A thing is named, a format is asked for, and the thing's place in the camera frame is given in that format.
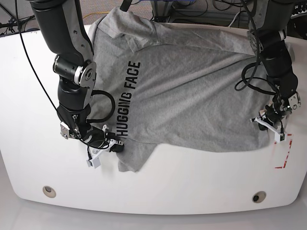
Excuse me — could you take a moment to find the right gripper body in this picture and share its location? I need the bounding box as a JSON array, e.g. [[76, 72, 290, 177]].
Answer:
[[59, 112, 110, 150]]

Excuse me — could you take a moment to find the red tape rectangle marking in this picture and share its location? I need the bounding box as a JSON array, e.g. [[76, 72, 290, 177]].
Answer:
[[272, 134, 294, 169]]

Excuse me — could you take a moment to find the right table grommet hole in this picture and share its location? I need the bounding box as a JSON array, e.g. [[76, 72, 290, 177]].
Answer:
[[252, 191, 266, 204]]

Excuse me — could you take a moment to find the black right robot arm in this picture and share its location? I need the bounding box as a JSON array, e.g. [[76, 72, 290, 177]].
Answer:
[[30, 0, 124, 152]]

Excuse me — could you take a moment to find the left table grommet hole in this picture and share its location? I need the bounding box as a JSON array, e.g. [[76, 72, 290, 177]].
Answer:
[[43, 186, 56, 198]]

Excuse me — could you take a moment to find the grey T-shirt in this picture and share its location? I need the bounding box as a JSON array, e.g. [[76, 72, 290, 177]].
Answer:
[[89, 8, 271, 172]]

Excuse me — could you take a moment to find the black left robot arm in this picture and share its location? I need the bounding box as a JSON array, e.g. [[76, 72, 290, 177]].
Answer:
[[249, 0, 300, 128]]

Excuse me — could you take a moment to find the yellow cable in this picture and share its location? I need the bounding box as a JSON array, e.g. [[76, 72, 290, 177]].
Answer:
[[83, 11, 108, 19]]

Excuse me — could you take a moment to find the table grommet hole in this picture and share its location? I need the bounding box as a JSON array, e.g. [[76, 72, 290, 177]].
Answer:
[[43, 186, 56, 198], [252, 191, 266, 204]]

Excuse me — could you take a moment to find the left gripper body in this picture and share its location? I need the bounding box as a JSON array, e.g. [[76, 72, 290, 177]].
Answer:
[[264, 92, 301, 125]]

